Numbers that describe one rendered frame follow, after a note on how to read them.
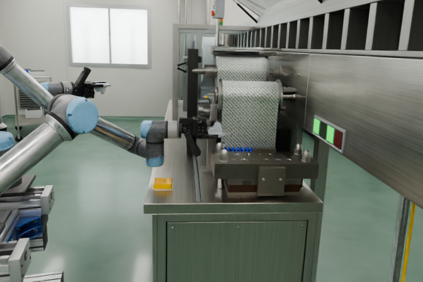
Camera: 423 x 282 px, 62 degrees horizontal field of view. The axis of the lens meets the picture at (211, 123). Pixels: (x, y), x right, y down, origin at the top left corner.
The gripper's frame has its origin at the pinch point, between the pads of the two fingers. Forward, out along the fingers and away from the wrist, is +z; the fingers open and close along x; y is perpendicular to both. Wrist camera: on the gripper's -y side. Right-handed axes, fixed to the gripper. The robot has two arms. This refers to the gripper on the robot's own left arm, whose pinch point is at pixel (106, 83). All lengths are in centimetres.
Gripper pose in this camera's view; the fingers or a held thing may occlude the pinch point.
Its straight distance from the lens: 205.6
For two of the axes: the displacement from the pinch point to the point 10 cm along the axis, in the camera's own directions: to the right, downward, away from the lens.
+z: 7.6, -1.1, 6.4
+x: 6.4, 2.9, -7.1
